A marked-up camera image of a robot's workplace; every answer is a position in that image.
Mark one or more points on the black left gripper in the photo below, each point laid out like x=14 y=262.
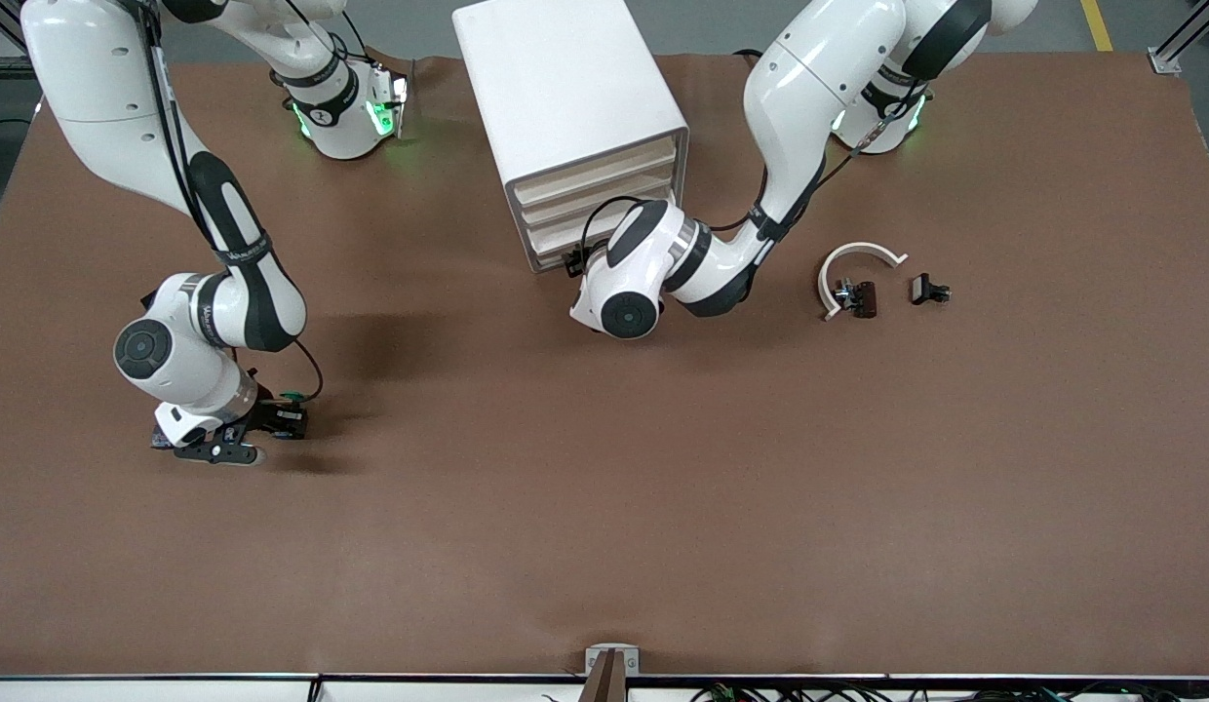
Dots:
x=572 y=261

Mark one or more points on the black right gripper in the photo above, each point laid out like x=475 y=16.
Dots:
x=264 y=413

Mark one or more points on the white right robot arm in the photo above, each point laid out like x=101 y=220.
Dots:
x=107 y=88

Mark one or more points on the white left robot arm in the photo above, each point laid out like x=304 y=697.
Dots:
x=809 y=78

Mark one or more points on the brown table cover mat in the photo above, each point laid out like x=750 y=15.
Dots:
x=604 y=487

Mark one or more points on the brown small switch component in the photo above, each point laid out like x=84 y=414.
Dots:
x=865 y=299

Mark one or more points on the white table edge rail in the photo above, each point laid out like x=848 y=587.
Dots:
x=175 y=692

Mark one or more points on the black small switch component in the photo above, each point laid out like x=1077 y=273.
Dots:
x=922 y=289

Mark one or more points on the grey camera bracket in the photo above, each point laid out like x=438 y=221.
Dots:
x=593 y=655

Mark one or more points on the aluminium frame profile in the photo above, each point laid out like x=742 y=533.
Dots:
x=1165 y=63
x=8 y=29

